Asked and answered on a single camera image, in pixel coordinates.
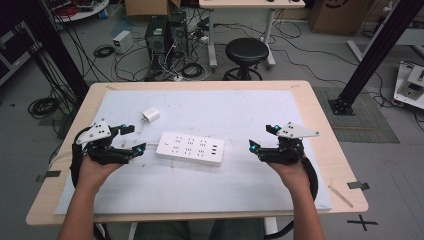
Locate black round stool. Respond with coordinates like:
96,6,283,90
222,37,270,82

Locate white desk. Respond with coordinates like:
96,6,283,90
198,0,306,70

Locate white table mat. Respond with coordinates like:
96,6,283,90
54,88,333,216

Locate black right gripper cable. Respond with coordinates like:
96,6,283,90
264,155,320,240

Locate black tape strip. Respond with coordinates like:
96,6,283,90
346,181,371,191
35,170,62,183

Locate black metal post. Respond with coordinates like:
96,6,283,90
327,0,424,117
9,0,90,102

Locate white device with circuit board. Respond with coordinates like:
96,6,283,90
393,61,424,111

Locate white power supply box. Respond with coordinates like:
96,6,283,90
112,30,135,55

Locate round white table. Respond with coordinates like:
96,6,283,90
42,0,110,24

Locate grey floor mat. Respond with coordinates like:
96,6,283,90
312,86,401,145

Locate black computer tower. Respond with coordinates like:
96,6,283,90
145,15,170,70
167,10,190,58

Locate white charger adapter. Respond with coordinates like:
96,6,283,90
141,106,161,125

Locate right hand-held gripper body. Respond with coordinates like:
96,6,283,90
259,121,320,166

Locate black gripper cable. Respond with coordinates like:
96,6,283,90
69,127,89,188
264,155,320,240

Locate large cardboard box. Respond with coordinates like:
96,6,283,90
307,0,375,37

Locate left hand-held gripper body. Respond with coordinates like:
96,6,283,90
75,118,134,166

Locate grey metal rack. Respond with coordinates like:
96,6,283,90
0,21,42,87

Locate person's green pants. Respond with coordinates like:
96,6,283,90
132,218,265,240

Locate black tape cross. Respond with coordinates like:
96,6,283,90
346,214,380,232

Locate person's right hand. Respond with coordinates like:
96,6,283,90
266,159,311,195

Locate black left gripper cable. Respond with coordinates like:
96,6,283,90
69,127,89,188

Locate coil of black cable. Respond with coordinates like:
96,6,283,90
180,62,205,80
92,44,116,59
27,96,62,120

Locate person's left hand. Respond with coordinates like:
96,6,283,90
77,155,126,192

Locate thin wooden stick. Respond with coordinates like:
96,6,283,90
327,184,355,209

